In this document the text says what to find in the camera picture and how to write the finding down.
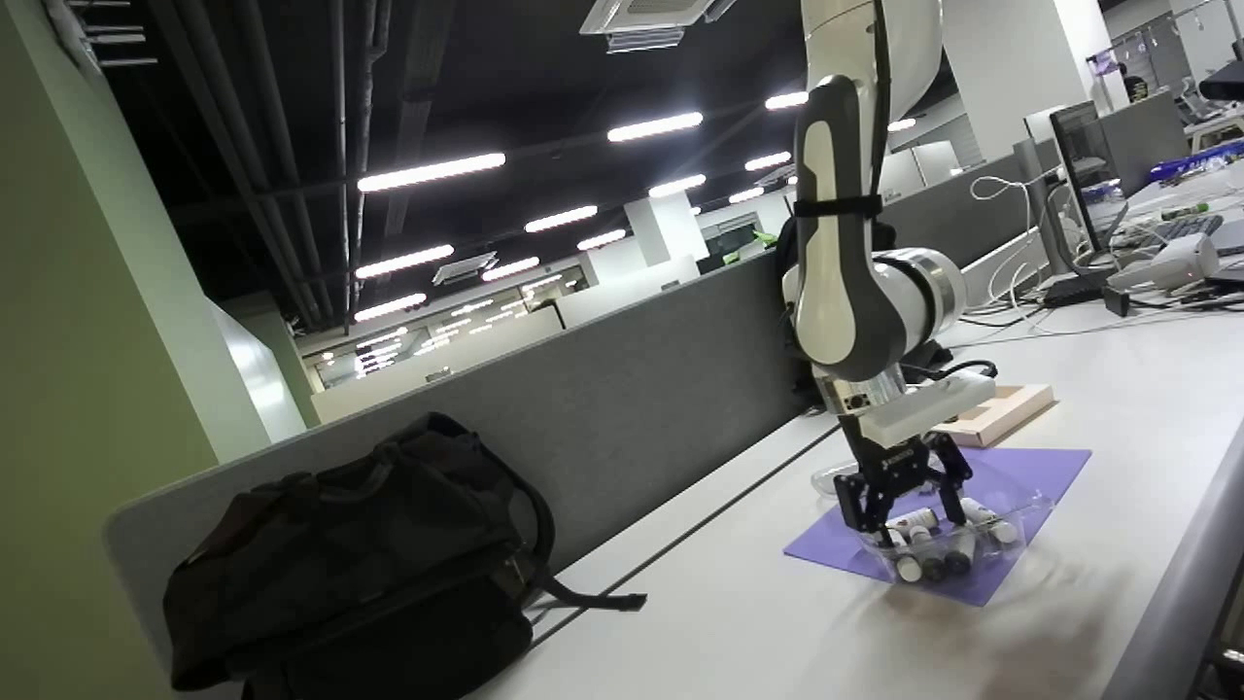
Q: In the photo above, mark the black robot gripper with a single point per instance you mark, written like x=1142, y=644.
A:
x=890, y=474

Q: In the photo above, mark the small white labelled bottle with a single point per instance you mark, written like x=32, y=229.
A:
x=913, y=571
x=958, y=559
x=1000, y=531
x=919, y=528

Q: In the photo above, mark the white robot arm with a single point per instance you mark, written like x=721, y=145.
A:
x=861, y=314

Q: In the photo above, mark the clear plastic container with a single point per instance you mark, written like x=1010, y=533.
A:
x=991, y=500

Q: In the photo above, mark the grey desk divider panel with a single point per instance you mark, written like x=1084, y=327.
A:
x=608, y=423

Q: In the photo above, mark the computer monitor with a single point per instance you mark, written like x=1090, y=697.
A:
x=1097, y=195

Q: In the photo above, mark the black backpack on table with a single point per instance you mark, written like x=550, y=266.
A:
x=404, y=572

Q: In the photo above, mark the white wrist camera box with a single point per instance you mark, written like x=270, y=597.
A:
x=906, y=416

